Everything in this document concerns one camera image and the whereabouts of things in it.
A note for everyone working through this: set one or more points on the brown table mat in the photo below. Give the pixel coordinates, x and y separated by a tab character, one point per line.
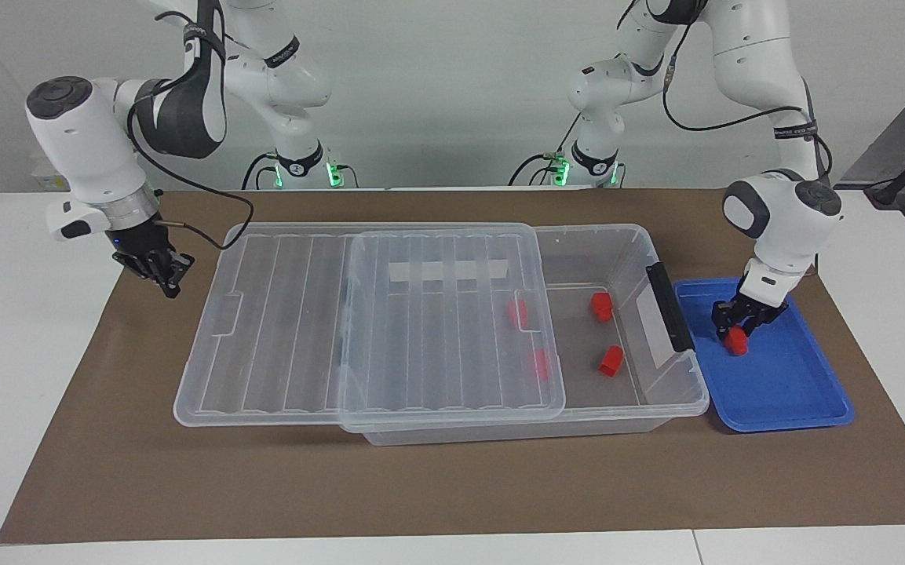
107	471

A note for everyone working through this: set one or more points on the red toy block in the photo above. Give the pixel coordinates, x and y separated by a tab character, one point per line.
517	312
601	306
541	364
736	344
611	361

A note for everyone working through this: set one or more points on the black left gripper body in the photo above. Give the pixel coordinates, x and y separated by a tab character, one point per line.
754	308

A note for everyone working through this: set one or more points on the clear ribbed plastic lid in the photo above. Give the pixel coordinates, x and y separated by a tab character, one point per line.
287	329

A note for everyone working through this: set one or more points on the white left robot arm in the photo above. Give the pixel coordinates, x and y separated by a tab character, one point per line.
782	220

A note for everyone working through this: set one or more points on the blue plastic tray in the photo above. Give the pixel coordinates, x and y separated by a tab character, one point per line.
790	384

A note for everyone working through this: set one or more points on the clear plastic storage box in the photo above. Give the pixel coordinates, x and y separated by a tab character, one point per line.
578	384

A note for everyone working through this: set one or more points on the white wall power strip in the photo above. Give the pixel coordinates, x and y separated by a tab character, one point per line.
48	182

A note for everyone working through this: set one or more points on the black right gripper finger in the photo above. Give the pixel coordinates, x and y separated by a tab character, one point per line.
184	263
169	284

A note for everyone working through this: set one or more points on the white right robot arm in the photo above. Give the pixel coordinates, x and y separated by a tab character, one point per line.
83	149

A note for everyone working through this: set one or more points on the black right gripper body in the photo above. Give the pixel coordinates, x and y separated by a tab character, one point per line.
142	247

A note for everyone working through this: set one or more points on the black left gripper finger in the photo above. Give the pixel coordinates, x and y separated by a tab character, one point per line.
722	326
757	326

